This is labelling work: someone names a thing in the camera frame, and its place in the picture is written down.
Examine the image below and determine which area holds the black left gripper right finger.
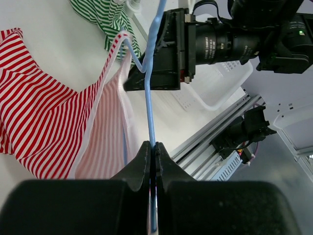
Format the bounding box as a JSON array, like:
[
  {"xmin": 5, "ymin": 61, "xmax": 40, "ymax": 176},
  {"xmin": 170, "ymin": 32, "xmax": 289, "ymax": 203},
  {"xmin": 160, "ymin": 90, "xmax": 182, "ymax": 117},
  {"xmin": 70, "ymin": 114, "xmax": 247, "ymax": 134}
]
[{"xmin": 156, "ymin": 141, "xmax": 313, "ymax": 235}]

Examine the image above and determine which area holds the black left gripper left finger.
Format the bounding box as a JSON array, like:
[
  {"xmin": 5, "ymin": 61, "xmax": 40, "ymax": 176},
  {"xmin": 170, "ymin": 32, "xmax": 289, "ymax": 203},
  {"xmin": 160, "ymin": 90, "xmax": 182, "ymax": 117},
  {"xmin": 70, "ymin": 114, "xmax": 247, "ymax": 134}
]
[{"xmin": 0, "ymin": 141, "xmax": 151, "ymax": 235}]

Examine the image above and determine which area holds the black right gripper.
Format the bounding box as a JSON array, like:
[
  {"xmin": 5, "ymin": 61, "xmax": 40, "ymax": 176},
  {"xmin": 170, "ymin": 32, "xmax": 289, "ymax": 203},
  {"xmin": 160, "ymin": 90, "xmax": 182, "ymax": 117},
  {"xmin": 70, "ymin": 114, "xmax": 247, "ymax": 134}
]
[{"xmin": 123, "ymin": 8, "xmax": 259, "ymax": 92}]

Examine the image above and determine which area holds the blue wire hanger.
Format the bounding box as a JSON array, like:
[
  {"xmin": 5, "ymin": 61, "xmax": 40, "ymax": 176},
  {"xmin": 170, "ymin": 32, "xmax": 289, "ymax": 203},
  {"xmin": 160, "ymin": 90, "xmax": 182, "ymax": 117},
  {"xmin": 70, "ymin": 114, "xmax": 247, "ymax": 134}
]
[{"xmin": 134, "ymin": 0, "xmax": 166, "ymax": 234}]

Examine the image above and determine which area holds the red striped tank top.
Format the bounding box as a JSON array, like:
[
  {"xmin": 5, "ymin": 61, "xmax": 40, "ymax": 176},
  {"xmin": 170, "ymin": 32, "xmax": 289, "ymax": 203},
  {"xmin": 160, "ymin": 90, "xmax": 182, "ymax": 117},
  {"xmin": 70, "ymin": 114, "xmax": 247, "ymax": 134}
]
[{"xmin": 0, "ymin": 28, "xmax": 139, "ymax": 179}]

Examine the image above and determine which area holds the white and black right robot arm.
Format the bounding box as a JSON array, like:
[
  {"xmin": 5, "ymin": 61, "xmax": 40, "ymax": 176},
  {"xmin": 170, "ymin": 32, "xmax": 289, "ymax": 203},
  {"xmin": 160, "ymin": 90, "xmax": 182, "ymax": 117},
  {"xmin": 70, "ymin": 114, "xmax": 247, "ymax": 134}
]
[{"xmin": 148, "ymin": 0, "xmax": 313, "ymax": 91}]

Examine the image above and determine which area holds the green striped tank top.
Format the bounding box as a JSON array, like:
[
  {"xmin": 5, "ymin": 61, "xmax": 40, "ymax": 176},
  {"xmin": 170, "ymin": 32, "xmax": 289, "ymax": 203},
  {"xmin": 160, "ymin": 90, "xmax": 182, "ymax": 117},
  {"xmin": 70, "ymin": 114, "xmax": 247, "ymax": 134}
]
[{"xmin": 69, "ymin": 0, "xmax": 142, "ymax": 58}]

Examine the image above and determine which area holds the white plastic basket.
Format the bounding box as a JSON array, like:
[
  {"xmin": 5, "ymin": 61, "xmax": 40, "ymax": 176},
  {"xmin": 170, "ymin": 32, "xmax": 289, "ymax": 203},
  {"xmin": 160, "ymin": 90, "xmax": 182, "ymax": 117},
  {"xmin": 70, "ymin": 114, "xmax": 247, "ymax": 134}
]
[{"xmin": 152, "ymin": 61, "xmax": 253, "ymax": 112}]

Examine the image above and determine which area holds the white and silver clothes rack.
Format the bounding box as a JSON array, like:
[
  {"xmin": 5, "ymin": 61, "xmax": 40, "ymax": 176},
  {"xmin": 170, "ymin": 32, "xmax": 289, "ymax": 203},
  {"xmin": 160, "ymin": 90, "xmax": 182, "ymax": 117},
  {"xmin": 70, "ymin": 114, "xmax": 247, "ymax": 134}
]
[{"xmin": 125, "ymin": 0, "xmax": 149, "ymax": 41}]

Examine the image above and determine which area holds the aluminium mounting rail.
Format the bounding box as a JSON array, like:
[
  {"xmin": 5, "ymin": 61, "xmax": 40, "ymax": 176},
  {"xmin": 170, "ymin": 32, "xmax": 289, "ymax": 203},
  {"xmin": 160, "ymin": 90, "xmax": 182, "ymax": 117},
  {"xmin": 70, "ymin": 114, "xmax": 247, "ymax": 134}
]
[{"xmin": 170, "ymin": 95, "xmax": 263, "ymax": 181}]

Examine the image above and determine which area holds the white slotted cable duct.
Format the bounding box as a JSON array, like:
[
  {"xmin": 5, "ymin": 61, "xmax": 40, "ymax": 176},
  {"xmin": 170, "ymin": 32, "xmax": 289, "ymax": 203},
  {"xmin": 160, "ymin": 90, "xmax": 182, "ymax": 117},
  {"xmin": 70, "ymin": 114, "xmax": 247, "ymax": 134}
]
[{"xmin": 211, "ymin": 152, "xmax": 242, "ymax": 182}]

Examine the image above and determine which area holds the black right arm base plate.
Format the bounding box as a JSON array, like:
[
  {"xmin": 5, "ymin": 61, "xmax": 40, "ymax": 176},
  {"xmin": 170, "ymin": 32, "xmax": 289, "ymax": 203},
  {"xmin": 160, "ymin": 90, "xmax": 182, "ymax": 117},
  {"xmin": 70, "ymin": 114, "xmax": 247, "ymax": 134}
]
[{"xmin": 211, "ymin": 127, "xmax": 252, "ymax": 160}]

